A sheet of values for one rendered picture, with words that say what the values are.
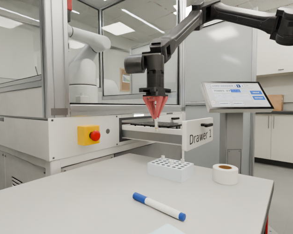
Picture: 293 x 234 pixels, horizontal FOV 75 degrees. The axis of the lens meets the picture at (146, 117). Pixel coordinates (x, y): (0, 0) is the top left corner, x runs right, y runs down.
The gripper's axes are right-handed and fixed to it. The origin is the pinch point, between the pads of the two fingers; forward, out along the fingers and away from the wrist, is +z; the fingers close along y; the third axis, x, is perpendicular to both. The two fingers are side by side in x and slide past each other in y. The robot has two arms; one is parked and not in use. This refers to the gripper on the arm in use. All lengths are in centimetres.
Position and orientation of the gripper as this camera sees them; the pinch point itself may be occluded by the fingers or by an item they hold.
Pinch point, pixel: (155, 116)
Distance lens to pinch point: 63.6
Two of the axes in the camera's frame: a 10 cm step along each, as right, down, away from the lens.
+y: -5.8, 0.5, -8.1
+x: 8.2, 0.3, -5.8
